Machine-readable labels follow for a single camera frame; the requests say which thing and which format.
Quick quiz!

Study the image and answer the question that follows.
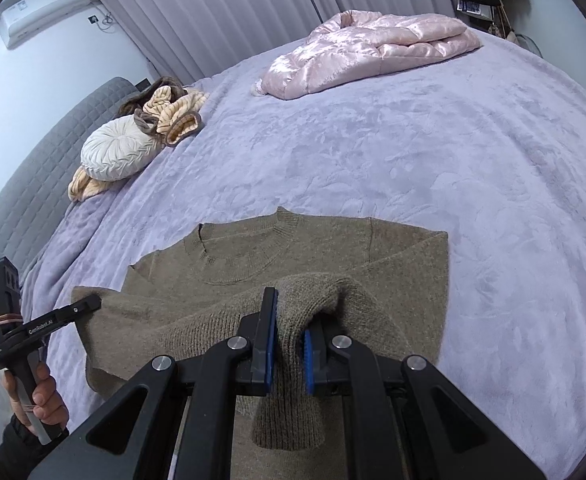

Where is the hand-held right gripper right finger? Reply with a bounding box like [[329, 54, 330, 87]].
[[303, 319, 548, 480]]

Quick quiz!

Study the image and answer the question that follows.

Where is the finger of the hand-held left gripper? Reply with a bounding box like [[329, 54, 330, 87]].
[[67, 294, 103, 322]]

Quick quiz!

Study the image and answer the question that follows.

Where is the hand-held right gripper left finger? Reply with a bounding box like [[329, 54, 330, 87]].
[[26, 287, 280, 480]]

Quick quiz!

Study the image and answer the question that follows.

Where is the brown knit sweater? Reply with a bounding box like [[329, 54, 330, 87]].
[[72, 206, 448, 480]]

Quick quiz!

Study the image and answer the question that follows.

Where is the person's left forearm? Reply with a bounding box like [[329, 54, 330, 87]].
[[0, 415, 69, 466]]

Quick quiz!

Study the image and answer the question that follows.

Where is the person's left hand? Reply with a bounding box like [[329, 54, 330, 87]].
[[0, 372, 70, 433]]

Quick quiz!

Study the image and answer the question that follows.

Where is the grey quilted headboard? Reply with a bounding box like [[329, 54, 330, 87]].
[[0, 76, 141, 291]]

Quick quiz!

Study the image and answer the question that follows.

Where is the white round pleated pillow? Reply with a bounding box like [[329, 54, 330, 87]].
[[82, 116, 166, 182]]

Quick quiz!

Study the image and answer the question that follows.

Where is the brown furry cloth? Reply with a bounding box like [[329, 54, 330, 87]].
[[118, 76, 189, 116]]

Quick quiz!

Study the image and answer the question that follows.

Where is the lilac plush blanket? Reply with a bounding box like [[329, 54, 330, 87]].
[[20, 25, 586, 480]]

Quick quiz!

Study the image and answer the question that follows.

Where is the white air conditioner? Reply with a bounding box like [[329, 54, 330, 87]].
[[0, 0, 99, 51]]

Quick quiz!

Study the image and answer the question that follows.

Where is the pink quilted jacket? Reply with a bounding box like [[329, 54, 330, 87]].
[[253, 10, 484, 101]]

